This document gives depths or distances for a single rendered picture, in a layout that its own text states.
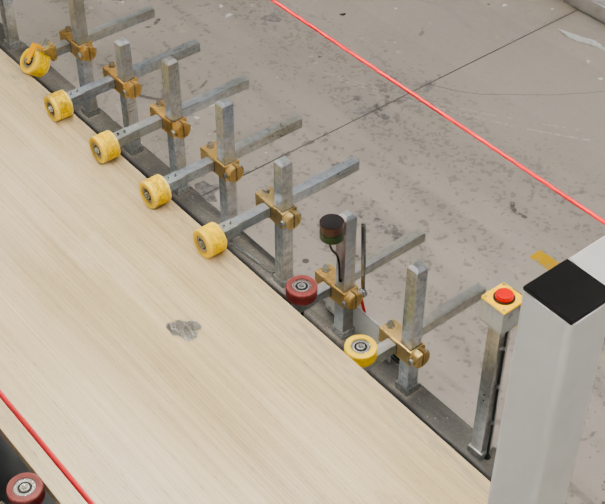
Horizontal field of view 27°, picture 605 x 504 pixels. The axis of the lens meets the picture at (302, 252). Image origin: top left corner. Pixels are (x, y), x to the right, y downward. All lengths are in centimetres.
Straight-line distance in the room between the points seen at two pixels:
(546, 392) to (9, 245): 250
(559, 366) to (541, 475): 13
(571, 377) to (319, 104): 437
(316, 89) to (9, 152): 203
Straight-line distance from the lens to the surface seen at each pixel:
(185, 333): 304
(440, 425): 313
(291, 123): 357
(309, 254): 457
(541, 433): 100
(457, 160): 502
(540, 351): 95
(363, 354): 298
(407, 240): 335
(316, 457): 279
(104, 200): 344
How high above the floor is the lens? 310
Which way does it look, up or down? 43 degrees down
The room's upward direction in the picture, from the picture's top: straight up
